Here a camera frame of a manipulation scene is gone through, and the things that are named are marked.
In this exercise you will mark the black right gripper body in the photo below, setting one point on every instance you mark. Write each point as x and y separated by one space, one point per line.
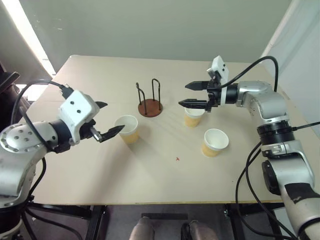
214 96

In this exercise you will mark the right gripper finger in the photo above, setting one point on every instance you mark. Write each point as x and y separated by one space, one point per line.
197 85
193 103

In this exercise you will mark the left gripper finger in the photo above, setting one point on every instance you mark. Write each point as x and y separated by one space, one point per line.
108 133
101 104

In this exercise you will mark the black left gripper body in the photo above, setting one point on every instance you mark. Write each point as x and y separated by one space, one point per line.
87 130

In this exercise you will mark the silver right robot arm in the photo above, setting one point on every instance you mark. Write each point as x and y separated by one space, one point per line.
272 102

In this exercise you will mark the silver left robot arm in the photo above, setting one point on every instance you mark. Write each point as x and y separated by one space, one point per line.
17 160

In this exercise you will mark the yellow paper cup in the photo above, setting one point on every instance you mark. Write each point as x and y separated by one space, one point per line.
128 132
216 141
192 120

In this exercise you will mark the dark bulky object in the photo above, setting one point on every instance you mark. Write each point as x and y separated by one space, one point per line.
8 95

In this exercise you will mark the white curtain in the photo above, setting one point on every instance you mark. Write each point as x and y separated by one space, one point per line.
292 37

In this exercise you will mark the white slanted board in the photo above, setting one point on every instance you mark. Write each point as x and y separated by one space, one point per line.
30 37

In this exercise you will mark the black flat floor plate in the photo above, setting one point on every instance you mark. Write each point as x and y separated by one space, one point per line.
165 216

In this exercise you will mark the dark rounded shape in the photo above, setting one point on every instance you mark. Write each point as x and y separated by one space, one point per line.
141 228
200 230

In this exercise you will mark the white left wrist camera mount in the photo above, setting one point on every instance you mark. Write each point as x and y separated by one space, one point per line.
76 107

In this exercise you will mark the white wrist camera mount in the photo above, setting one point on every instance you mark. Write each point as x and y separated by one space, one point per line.
220 66
76 107

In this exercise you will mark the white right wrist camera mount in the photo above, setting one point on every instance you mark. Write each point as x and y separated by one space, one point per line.
220 66

